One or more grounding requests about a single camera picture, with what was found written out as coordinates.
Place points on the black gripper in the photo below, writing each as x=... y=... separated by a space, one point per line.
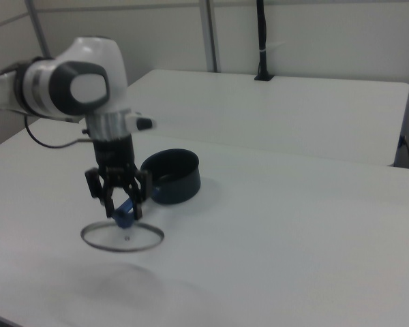
x=116 y=153

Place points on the glass lid blue knob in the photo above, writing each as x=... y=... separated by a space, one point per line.
x=124 y=221

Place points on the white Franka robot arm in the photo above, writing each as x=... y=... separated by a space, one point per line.
x=54 y=88

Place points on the white side table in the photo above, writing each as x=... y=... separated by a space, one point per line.
x=293 y=116

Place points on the grey partition frame post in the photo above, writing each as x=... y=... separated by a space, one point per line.
x=37 y=27
x=209 y=34

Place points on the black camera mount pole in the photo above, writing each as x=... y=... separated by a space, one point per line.
x=261 y=34

